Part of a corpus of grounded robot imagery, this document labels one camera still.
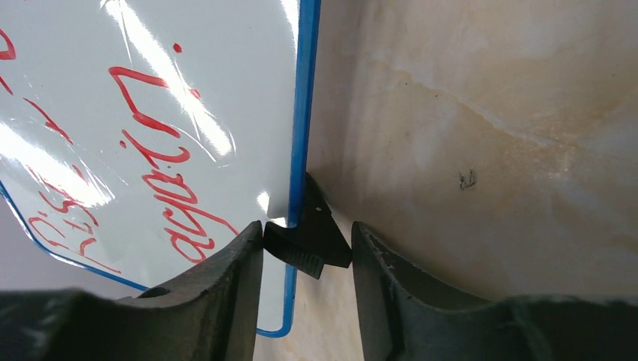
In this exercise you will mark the blue framed whiteboard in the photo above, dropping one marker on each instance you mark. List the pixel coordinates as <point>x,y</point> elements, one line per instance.
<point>138,138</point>

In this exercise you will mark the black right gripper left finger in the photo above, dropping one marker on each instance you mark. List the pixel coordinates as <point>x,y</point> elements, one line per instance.
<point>209,312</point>

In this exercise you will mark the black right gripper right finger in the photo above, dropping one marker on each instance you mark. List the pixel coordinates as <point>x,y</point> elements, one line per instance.
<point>406,314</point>

